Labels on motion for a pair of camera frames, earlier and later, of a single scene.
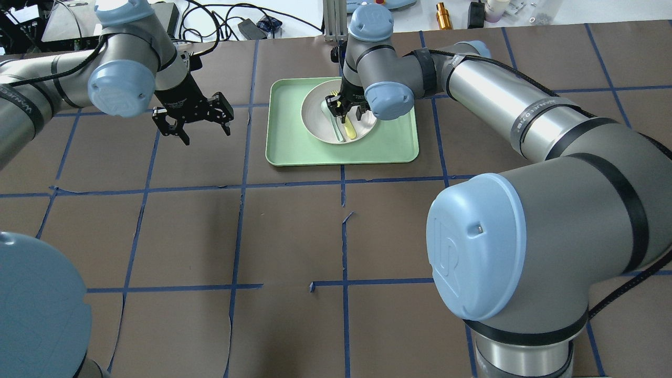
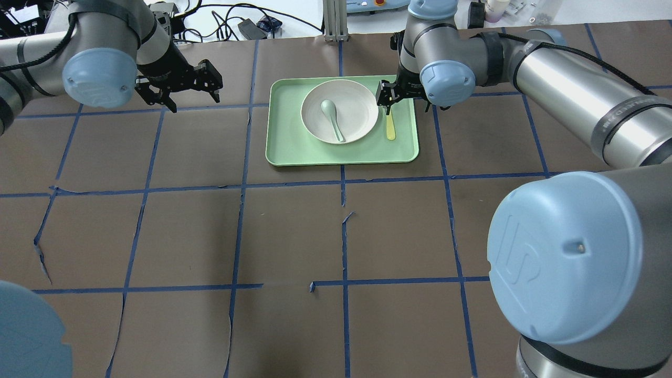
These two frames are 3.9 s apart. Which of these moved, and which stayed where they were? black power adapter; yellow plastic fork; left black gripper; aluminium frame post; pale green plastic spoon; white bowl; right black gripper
Moved: yellow plastic fork; left black gripper; right black gripper
Stayed: pale green plastic spoon; white bowl; black power adapter; aluminium frame post
